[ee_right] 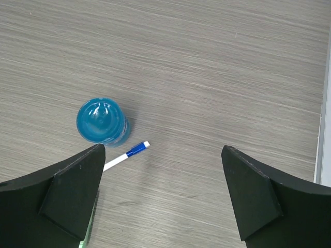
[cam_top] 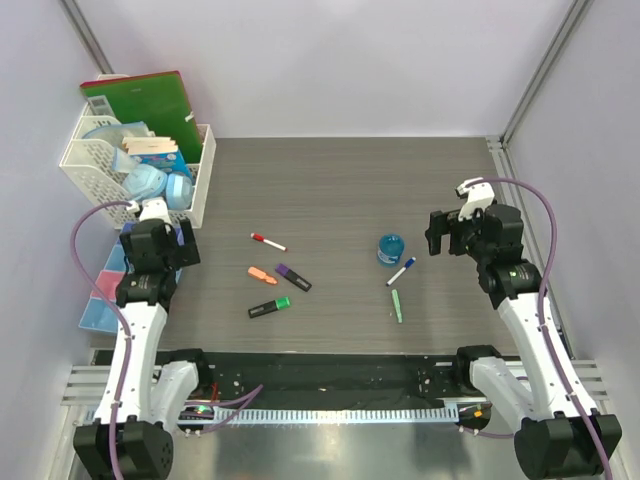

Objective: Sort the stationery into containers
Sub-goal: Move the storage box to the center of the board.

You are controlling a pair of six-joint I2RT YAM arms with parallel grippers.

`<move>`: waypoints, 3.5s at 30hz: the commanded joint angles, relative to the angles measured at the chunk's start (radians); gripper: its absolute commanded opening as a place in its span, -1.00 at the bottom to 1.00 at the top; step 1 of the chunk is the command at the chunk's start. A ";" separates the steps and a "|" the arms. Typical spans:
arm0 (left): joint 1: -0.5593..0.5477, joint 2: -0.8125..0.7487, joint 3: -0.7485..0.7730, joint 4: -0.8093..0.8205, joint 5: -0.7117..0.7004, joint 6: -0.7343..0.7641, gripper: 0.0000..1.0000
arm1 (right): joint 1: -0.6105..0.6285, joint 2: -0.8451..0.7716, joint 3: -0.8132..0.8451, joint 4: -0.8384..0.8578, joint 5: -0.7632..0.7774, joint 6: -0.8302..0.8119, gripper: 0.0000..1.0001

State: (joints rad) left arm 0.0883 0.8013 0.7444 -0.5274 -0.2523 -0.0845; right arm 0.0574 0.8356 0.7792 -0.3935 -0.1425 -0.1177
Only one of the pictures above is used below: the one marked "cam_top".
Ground teal plastic bin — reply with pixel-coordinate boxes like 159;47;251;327
104;243;127;273

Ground blue cap whiteboard marker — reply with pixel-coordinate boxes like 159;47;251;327
386;256;416;287

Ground blue round jar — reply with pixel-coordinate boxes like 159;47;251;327
377;234;405;267

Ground pink plastic bin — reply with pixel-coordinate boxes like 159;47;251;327
94;270;125;302

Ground orange highlighter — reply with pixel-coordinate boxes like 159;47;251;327
247;266;278;285

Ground red cap whiteboard marker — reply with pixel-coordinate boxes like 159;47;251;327
250;232;287;252

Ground light green pen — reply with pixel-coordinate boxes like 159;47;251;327
391;289;403;324

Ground light blue plastic bin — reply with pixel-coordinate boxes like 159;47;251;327
78;297;119;335

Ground purple plastic bin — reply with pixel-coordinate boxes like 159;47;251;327
119;219;200;277

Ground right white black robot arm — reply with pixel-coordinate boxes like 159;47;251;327
425;202;622;479

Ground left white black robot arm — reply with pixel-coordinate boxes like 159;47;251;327
73;219;213;479

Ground blue face mask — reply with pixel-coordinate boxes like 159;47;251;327
122;164;168;201

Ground clear blue zip pouch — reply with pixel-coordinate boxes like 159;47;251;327
83;122;155;173

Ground purple highlighter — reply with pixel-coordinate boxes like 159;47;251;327
276;264;312;292

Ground wooden sticks box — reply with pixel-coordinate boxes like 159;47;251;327
122;137;188;173

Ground white perforated file rack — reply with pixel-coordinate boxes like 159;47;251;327
60;76;216;228

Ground green highlighter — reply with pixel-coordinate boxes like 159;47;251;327
248;296;291;319

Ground green folder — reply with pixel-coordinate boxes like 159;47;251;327
80;71;202;164

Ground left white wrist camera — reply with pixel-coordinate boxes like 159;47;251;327
125;197;172;224

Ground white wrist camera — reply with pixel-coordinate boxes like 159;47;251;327
455;177;495;222
125;197;172;224

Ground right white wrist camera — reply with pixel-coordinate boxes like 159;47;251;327
455;177;495;222

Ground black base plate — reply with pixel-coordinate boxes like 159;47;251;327
92;348;514;411

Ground slotted cable duct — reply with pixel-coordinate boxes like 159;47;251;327
83;407;460;425

